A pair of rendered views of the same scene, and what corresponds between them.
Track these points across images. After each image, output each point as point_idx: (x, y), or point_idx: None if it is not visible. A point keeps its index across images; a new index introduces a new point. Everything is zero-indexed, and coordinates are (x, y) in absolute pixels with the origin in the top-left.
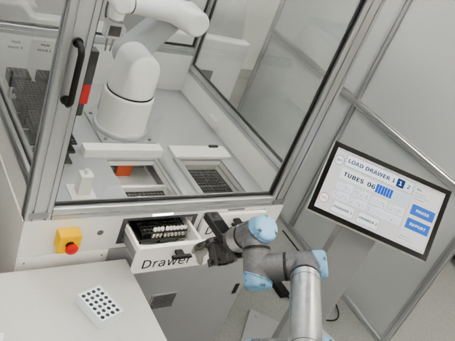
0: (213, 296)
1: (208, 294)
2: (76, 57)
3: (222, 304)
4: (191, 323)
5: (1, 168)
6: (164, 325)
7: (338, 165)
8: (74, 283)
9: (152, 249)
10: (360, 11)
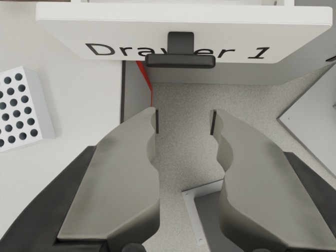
0: (296, 60)
1: (289, 57)
2: None
3: (305, 67)
4: (259, 73)
5: None
6: (226, 70)
7: None
8: (8, 43)
9: (78, 22)
10: None
